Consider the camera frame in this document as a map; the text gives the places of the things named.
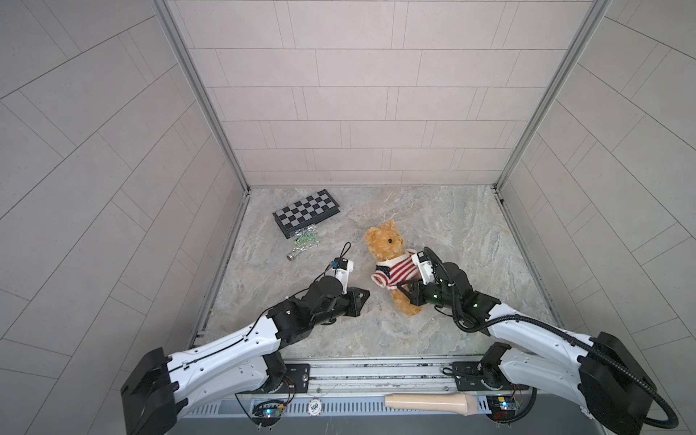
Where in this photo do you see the small green clear bag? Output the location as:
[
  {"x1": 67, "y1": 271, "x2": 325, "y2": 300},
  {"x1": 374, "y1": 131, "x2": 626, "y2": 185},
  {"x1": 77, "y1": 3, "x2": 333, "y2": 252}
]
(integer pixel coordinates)
[{"x1": 286, "y1": 225, "x2": 320, "y2": 261}]

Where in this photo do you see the right aluminium corner post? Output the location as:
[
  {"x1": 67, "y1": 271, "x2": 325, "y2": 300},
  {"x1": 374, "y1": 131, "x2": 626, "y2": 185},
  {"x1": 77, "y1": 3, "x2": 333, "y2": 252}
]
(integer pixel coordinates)
[{"x1": 493, "y1": 0, "x2": 611, "y2": 190}]

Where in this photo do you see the brown teddy bear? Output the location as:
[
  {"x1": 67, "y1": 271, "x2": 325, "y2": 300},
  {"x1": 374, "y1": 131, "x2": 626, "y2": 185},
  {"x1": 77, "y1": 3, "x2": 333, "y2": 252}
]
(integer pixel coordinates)
[{"x1": 364, "y1": 219, "x2": 422, "y2": 316}]

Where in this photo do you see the beige cylindrical handle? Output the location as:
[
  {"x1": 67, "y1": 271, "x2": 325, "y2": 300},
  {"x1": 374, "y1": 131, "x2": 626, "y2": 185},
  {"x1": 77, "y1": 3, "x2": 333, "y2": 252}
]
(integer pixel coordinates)
[{"x1": 384, "y1": 393, "x2": 480, "y2": 416}]

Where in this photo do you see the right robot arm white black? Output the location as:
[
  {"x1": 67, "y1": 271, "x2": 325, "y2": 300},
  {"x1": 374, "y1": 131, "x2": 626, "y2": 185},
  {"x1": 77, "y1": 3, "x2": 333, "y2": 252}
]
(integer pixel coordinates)
[{"x1": 397, "y1": 263, "x2": 656, "y2": 434}]

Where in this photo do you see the left aluminium corner post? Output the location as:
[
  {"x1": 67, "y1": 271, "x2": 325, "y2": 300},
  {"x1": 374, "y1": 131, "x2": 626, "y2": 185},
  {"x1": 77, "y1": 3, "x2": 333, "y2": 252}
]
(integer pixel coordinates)
[{"x1": 150, "y1": 0, "x2": 251, "y2": 192}]

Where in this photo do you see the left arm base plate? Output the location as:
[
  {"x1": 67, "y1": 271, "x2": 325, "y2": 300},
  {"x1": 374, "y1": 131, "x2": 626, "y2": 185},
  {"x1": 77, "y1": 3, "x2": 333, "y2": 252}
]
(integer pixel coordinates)
[{"x1": 251, "y1": 364, "x2": 311, "y2": 394}]

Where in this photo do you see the black corrugated cable conduit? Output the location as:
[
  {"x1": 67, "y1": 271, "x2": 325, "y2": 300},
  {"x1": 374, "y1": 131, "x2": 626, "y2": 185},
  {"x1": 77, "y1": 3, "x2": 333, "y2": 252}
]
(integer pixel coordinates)
[{"x1": 422, "y1": 245, "x2": 680, "y2": 431}]

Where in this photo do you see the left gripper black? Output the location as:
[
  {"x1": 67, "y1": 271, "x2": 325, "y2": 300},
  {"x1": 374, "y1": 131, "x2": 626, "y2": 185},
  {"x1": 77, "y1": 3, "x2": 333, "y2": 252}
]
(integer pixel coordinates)
[{"x1": 306, "y1": 287, "x2": 372, "y2": 328}]

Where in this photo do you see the aluminium front rail frame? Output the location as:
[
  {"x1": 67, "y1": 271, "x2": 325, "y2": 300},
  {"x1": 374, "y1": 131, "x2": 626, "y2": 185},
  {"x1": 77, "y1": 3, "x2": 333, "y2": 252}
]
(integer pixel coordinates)
[{"x1": 170, "y1": 356, "x2": 605, "y2": 434}]

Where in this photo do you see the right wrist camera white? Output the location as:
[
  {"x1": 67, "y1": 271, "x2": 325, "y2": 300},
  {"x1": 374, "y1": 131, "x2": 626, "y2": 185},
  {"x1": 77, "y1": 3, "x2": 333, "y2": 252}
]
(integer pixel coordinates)
[{"x1": 411, "y1": 246, "x2": 436, "y2": 285}]

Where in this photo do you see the aluminium corner post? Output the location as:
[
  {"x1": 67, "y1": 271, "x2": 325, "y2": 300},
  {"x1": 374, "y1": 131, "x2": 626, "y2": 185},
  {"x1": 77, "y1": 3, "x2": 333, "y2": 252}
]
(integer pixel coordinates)
[
  {"x1": 493, "y1": 0, "x2": 611, "y2": 190},
  {"x1": 150, "y1": 0, "x2": 251, "y2": 192}
]

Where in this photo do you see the red white striped sweater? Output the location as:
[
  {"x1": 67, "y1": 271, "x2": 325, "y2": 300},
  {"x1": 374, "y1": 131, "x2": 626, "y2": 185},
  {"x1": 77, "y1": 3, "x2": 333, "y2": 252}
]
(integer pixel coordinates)
[{"x1": 371, "y1": 249, "x2": 421, "y2": 291}]

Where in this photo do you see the left green circuit board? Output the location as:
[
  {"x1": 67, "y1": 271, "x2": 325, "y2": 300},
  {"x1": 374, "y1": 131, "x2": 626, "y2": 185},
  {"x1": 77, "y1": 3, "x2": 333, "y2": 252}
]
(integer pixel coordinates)
[{"x1": 252, "y1": 400, "x2": 286, "y2": 427}]

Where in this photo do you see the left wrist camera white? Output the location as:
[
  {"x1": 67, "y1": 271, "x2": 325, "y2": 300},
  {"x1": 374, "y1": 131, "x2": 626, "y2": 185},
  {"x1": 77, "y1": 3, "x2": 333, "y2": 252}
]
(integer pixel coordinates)
[{"x1": 331, "y1": 257, "x2": 353, "y2": 295}]

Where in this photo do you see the folded black white chessboard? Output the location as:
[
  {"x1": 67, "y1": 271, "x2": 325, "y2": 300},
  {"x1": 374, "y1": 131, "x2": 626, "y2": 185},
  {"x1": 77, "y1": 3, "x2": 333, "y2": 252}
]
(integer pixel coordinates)
[{"x1": 272, "y1": 190, "x2": 340, "y2": 239}]

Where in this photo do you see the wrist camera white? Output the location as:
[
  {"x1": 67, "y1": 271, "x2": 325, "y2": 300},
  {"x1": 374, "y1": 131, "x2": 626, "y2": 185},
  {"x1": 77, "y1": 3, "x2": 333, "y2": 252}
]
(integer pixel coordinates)
[
  {"x1": 411, "y1": 246, "x2": 436, "y2": 285},
  {"x1": 331, "y1": 257, "x2": 353, "y2": 295}
]

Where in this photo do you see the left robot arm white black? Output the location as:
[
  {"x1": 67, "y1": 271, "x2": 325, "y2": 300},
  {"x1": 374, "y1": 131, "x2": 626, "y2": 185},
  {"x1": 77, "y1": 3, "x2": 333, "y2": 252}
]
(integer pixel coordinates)
[{"x1": 121, "y1": 277, "x2": 370, "y2": 434}]

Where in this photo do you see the green circuit board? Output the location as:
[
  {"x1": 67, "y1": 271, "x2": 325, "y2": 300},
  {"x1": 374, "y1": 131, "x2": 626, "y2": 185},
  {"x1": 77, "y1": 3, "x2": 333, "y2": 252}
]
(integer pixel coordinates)
[
  {"x1": 486, "y1": 395, "x2": 518, "y2": 422},
  {"x1": 252, "y1": 400, "x2": 286, "y2": 427}
]

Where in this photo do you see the right green circuit board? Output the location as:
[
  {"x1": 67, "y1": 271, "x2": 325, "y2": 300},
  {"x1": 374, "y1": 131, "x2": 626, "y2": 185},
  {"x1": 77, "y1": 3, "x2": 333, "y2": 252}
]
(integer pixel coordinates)
[{"x1": 486, "y1": 395, "x2": 518, "y2": 422}]

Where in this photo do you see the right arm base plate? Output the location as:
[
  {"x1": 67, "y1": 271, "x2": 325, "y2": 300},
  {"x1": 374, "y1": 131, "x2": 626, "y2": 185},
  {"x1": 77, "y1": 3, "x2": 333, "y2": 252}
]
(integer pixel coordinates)
[{"x1": 442, "y1": 362, "x2": 529, "y2": 392}]

